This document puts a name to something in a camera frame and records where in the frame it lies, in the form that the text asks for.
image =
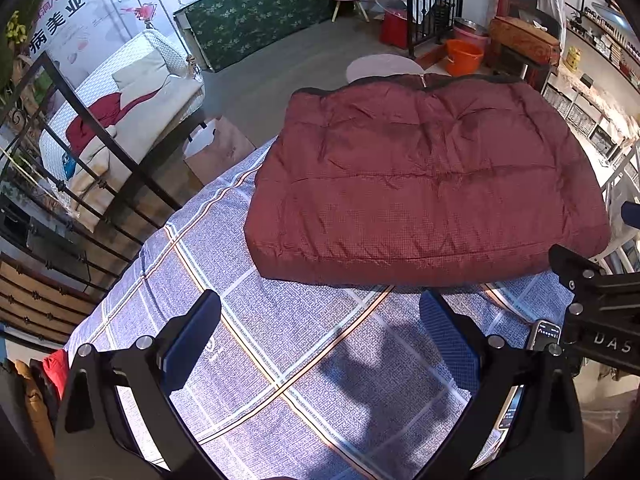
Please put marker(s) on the black metal gate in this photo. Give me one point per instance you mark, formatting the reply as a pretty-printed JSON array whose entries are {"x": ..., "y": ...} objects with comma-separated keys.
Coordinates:
[{"x": 435, "y": 5}]

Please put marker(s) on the brown wooden slatted panel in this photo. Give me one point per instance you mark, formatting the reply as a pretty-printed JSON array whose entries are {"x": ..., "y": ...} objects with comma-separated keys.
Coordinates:
[{"x": 35, "y": 300}]

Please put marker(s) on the hanging red jacket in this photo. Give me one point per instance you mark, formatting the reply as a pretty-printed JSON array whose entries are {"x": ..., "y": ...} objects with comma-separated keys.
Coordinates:
[{"x": 55, "y": 372}]

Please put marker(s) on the green plant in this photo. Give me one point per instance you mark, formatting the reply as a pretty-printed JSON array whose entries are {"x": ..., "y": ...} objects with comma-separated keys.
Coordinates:
[{"x": 17, "y": 30}]

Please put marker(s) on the white metal rack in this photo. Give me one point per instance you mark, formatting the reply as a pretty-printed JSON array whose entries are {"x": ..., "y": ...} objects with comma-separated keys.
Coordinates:
[{"x": 622, "y": 185}]

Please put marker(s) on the hanging mustard jacket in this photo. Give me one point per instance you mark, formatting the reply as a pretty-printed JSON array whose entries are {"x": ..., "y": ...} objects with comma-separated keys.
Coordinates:
[{"x": 35, "y": 410}]

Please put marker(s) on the blue plaid bed sheet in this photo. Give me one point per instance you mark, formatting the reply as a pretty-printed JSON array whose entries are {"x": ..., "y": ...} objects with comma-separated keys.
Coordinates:
[{"x": 300, "y": 350}]

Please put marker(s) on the dark low cabinet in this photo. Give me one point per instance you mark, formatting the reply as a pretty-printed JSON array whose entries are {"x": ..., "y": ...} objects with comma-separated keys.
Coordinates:
[{"x": 15, "y": 225}]

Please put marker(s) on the beige pillow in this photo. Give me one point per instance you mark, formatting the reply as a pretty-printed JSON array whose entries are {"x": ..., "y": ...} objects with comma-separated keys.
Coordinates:
[{"x": 140, "y": 70}]

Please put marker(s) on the paper bag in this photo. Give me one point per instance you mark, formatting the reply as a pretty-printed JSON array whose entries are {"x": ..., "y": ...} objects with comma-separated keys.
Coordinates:
[{"x": 225, "y": 150}]

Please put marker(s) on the black metal railing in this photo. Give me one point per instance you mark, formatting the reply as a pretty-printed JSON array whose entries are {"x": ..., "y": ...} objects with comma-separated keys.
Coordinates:
[{"x": 110, "y": 135}]

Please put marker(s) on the dark red cloth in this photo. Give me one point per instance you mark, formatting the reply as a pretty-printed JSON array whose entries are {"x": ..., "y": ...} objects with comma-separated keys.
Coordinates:
[{"x": 100, "y": 120}]

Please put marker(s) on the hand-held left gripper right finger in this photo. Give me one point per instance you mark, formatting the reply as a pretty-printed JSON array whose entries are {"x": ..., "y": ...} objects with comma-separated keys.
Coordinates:
[{"x": 447, "y": 345}]

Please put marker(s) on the white shelves with goods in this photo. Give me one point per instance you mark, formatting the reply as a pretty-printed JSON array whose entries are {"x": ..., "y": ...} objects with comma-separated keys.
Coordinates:
[{"x": 590, "y": 110}]

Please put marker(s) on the red puffer jacket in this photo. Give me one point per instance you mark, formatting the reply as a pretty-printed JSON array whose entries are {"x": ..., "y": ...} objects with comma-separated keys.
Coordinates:
[{"x": 425, "y": 180}]

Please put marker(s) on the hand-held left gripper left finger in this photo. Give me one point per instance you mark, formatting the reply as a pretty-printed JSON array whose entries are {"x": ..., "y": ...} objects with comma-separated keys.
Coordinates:
[{"x": 192, "y": 345}]

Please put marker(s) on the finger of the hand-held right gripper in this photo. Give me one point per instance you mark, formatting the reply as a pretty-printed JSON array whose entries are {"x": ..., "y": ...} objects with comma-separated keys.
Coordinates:
[
  {"x": 575, "y": 262},
  {"x": 632, "y": 214}
]

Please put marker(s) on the black smartphone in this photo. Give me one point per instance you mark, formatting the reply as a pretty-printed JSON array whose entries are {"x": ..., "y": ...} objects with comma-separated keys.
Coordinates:
[
  {"x": 511, "y": 407},
  {"x": 545, "y": 335}
]

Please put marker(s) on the red bucket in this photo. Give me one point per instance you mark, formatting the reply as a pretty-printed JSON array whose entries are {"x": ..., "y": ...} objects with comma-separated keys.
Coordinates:
[{"x": 394, "y": 27}]

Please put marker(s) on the green floral covered counter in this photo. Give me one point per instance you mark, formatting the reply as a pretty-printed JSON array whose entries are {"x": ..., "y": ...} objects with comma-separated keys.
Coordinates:
[{"x": 265, "y": 15}]

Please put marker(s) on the pile of clothes on bed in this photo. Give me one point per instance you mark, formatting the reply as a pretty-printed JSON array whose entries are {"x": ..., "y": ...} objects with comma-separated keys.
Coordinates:
[{"x": 100, "y": 75}]

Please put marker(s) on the orange basin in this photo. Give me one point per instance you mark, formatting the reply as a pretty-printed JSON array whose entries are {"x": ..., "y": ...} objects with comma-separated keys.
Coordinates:
[{"x": 462, "y": 60}]

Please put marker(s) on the metal basin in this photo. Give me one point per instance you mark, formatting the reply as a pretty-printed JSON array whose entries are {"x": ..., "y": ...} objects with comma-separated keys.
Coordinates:
[{"x": 470, "y": 25}]

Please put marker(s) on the large wall poster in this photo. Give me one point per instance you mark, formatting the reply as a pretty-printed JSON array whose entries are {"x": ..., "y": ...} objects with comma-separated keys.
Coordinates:
[{"x": 90, "y": 15}]

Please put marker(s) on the black metal lamp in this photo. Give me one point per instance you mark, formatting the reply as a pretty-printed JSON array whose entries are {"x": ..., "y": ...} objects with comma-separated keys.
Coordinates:
[{"x": 607, "y": 6}]

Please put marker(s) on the round grey mat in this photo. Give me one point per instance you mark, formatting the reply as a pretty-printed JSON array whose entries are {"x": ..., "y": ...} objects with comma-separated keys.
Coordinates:
[{"x": 380, "y": 67}]

